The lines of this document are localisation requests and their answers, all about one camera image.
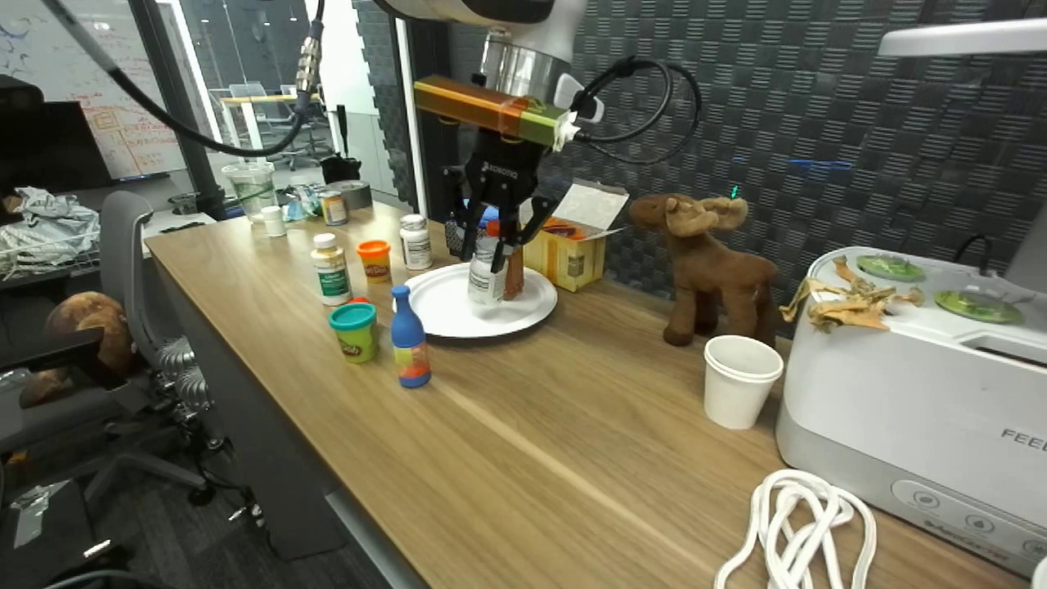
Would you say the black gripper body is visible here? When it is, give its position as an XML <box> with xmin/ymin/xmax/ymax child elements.
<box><xmin>461</xmin><ymin>129</ymin><xmax>543</xmax><ymax>221</ymax></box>

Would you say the brown spice jar red lid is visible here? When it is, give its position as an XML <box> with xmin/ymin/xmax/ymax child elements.
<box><xmin>502</xmin><ymin>249</ymin><xmax>522</xmax><ymax>299</ymax></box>

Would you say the white pill bottle blue label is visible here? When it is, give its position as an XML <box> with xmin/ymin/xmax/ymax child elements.
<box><xmin>398</xmin><ymin>212</ymin><xmax>430</xmax><ymax>272</ymax></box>

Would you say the orange lid play-doh tub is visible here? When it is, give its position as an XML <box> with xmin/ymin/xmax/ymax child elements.
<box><xmin>357</xmin><ymin>237</ymin><xmax>388</xmax><ymax>277</ymax></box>

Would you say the tall white supplement bottle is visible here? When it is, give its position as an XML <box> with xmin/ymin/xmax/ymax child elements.
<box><xmin>309</xmin><ymin>233</ymin><xmax>351</xmax><ymax>304</ymax></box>

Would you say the teal lid play-doh tub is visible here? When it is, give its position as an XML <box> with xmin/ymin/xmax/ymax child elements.
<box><xmin>327</xmin><ymin>299</ymin><xmax>377</xmax><ymax>364</ymax></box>

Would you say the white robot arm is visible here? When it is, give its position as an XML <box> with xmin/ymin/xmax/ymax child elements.
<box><xmin>377</xmin><ymin>0</ymin><xmax>587</xmax><ymax>299</ymax></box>

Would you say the white paper plate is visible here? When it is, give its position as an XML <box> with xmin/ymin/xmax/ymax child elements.
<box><xmin>405</xmin><ymin>262</ymin><xmax>558</xmax><ymax>341</ymax></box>

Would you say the yellow open tea box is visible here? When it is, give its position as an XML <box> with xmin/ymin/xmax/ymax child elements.
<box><xmin>522</xmin><ymin>181</ymin><xmax>627</xmax><ymax>290</ymax></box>

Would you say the blue toy bottle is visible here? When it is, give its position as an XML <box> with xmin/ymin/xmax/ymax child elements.
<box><xmin>392</xmin><ymin>285</ymin><xmax>430</xmax><ymax>390</ymax></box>

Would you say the brown moose plush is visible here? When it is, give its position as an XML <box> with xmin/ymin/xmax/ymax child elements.
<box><xmin>627</xmin><ymin>193</ymin><xmax>778</xmax><ymax>346</ymax></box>

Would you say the white paper cup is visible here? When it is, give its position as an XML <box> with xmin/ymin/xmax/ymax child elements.
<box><xmin>704</xmin><ymin>333</ymin><xmax>786</xmax><ymax>432</ymax></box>

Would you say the white appliance box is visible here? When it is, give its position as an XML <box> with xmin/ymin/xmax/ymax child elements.
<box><xmin>774</xmin><ymin>245</ymin><xmax>1047</xmax><ymax>574</ymax></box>

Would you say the wrist camera green-brown block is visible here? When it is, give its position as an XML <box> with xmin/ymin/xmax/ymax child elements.
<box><xmin>411</xmin><ymin>74</ymin><xmax>578</xmax><ymax>151</ymax></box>

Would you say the white coiled rope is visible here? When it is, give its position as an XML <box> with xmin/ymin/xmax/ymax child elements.
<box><xmin>714</xmin><ymin>467</ymin><xmax>881</xmax><ymax>589</ymax></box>

